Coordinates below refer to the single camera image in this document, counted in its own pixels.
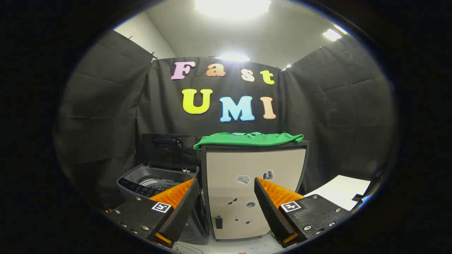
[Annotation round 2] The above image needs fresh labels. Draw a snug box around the ceiling light panel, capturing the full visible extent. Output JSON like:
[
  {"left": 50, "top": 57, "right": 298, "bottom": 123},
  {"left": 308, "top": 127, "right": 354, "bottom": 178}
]
[
  {"left": 215, "top": 54, "right": 250, "bottom": 62},
  {"left": 322, "top": 28, "right": 342, "bottom": 42}
]

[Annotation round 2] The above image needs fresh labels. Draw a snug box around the beige cabinet with black frame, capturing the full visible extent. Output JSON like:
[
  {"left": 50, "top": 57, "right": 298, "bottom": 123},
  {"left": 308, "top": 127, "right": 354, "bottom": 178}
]
[{"left": 201, "top": 140, "right": 310, "bottom": 241}]

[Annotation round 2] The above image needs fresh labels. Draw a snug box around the green polo shirt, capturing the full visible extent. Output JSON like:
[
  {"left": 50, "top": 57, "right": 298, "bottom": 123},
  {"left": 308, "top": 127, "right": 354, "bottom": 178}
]
[{"left": 193, "top": 132, "right": 304, "bottom": 150}]

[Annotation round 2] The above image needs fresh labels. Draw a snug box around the grey washing machine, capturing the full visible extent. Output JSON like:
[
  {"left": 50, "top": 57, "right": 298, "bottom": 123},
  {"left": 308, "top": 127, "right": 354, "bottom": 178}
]
[{"left": 117, "top": 164, "right": 210, "bottom": 244}]

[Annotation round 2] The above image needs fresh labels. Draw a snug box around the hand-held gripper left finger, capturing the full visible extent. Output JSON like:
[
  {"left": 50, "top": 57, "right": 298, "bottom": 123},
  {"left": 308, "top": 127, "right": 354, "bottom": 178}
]
[{"left": 106, "top": 178, "right": 200, "bottom": 248}]

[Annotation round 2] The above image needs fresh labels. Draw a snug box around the thin grey cable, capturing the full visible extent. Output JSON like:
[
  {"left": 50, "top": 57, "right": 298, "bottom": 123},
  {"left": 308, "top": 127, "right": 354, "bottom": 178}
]
[{"left": 173, "top": 242, "right": 212, "bottom": 254}]

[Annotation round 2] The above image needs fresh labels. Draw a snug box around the black backdrop cloth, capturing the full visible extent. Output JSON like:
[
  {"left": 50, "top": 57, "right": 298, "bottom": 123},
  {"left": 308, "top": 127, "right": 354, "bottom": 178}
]
[{"left": 53, "top": 30, "right": 396, "bottom": 212}]

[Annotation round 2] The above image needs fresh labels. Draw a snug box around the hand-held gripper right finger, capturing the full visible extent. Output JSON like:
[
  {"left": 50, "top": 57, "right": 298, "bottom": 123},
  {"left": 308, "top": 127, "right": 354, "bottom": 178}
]
[{"left": 254, "top": 177, "right": 353, "bottom": 248}]

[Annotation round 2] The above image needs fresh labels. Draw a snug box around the large ceiling light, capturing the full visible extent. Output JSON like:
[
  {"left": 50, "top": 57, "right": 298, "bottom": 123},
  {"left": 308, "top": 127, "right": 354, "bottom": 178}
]
[{"left": 195, "top": 0, "right": 272, "bottom": 18}]

